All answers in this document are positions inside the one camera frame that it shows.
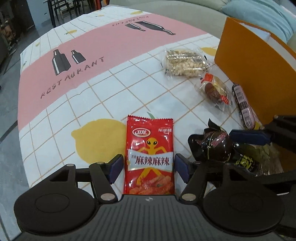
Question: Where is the red snack packet alien print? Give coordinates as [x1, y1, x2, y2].
[122, 114, 175, 195]

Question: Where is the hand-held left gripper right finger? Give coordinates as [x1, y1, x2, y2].
[174, 153, 253, 202]

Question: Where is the dark dining chair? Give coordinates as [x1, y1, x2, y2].
[50, 0, 74, 14]
[75, 0, 95, 11]

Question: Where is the clear bag of peanuts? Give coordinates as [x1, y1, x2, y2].
[162, 48, 210, 78]

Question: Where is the pink checked printed tablecloth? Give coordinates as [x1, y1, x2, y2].
[17, 5, 266, 193]

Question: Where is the clear snack packet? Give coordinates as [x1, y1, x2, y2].
[245, 142, 285, 176]

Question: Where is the orange cardboard box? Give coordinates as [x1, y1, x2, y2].
[214, 17, 296, 127]

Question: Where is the beige sofa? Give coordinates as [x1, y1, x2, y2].
[109, 0, 296, 44]

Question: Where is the clear pack of date cake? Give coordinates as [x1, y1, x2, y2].
[194, 73, 234, 112]

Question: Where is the sausage stick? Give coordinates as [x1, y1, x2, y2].
[231, 83, 256, 130]

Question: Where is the blue cushion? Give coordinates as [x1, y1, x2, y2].
[222, 0, 296, 44]

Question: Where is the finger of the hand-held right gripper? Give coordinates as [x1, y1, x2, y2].
[250, 173, 296, 194]
[230, 115, 296, 149]

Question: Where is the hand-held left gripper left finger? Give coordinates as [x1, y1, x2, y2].
[44, 153, 125, 202]

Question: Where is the black yellow snack packet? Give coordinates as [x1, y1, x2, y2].
[231, 148, 260, 173]

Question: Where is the black snack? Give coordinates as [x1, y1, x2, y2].
[187, 118, 237, 166]

